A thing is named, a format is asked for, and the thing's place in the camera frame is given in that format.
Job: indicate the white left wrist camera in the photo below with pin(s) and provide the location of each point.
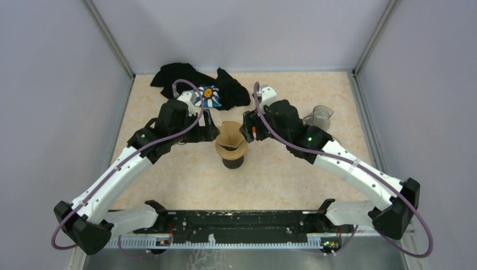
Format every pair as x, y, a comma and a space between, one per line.
189, 98

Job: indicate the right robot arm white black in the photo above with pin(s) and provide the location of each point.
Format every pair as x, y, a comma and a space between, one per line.
391, 202

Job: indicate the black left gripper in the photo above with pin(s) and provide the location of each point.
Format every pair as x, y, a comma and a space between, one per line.
208, 133

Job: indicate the smoky glass pitcher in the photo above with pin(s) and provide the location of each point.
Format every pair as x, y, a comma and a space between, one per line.
319, 117

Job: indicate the brown paper coffee filter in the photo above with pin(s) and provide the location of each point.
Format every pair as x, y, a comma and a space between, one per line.
230, 137

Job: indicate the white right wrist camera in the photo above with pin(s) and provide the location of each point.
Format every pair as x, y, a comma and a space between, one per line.
267, 96

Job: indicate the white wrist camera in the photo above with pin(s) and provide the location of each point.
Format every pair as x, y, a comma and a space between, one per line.
267, 96
189, 98

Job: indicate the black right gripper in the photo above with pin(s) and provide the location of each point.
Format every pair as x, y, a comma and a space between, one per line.
246, 129

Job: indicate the black cloth with flower print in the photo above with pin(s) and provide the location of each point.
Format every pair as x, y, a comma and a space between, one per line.
222, 93

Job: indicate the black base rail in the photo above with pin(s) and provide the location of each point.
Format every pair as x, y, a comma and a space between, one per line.
244, 227

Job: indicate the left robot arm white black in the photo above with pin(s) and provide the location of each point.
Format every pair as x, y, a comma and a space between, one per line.
88, 219

